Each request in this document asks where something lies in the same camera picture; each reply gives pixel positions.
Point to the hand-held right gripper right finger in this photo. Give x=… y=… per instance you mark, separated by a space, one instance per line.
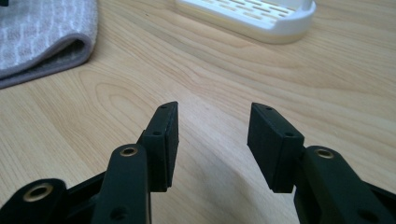
x=274 y=149

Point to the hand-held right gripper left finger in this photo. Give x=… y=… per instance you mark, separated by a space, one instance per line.
x=162 y=146

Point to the white slotted plastic tray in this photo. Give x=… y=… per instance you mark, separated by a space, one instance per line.
x=258 y=15

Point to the grey folded towel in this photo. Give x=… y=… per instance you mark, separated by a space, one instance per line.
x=37 y=34

